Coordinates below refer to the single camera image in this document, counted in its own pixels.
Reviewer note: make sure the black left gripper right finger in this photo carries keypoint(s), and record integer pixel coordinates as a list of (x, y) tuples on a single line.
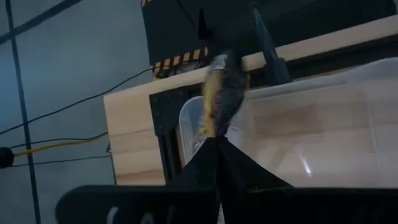
[(242, 174)]

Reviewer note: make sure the lime chili shrimp ramen packet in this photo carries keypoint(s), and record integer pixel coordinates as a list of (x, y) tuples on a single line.
[(224, 102)]

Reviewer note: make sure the black mat with hazard stripes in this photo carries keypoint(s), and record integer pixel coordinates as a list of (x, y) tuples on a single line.
[(174, 31)]

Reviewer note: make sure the black round knob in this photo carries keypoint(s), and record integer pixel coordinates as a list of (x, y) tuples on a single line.
[(5, 157)]

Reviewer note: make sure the clear plastic bin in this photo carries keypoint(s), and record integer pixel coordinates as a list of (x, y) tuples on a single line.
[(311, 140)]

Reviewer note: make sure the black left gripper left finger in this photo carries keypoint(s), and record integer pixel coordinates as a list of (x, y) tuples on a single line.
[(202, 171)]

